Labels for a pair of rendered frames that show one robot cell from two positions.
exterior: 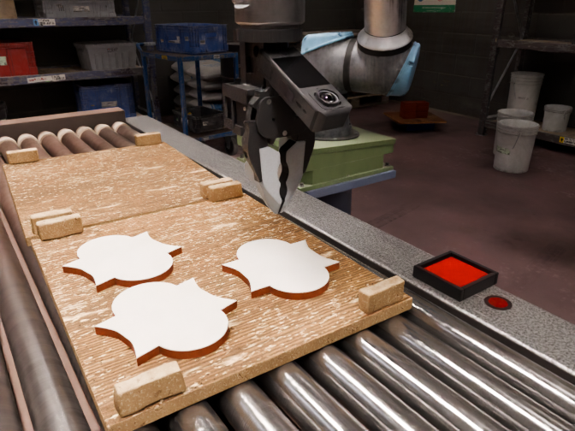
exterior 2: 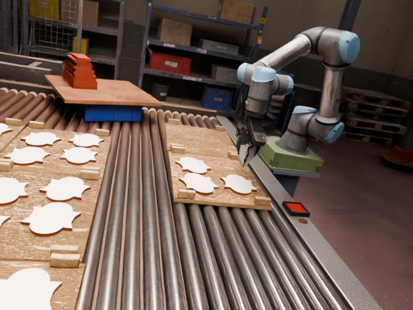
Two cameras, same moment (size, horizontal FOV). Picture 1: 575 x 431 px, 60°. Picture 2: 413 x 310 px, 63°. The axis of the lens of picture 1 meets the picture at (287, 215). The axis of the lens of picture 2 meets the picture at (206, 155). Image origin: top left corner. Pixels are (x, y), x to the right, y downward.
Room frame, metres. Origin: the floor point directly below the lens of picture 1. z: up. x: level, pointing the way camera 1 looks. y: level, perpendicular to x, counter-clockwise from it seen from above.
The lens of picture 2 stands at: (-0.58, -0.26, 1.48)
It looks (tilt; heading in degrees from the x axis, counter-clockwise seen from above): 21 degrees down; 20
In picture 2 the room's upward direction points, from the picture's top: 12 degrees clockwise
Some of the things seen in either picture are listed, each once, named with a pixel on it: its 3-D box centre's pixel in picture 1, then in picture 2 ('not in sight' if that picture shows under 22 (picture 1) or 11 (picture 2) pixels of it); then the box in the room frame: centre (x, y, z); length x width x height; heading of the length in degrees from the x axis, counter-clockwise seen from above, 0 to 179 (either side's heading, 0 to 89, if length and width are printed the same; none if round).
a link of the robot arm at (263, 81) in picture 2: not in sight; (262, 83); (0.58, 0.02, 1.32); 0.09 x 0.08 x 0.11; 157
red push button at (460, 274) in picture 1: (454, 275); (295, 209); (0.57, -0.22, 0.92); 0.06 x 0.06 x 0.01; 35
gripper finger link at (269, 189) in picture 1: (258, 175); (239, 153); (0.57, 0.03, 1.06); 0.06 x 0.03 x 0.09; 33
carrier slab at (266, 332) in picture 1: (201, 270); (214, 177); (0.57, 0.11, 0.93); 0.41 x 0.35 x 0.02; 33
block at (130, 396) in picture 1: (150, 387); (187, 194); (0.33, 0.12, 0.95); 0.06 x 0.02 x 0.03; 123
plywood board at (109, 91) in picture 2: not in sight; (101, 90); (0.91, 0.97, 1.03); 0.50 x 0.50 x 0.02; 58
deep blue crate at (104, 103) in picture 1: (104, 101); (216, 96); (4.96, 1.80, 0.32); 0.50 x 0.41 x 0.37; 121
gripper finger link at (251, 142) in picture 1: (262, 143); (242, 143); (0.55, 0.03, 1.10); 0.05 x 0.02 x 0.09; 123
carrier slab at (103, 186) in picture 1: (112, 180); (200, 140); (0.92, 0.34, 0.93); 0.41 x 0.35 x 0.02; 32
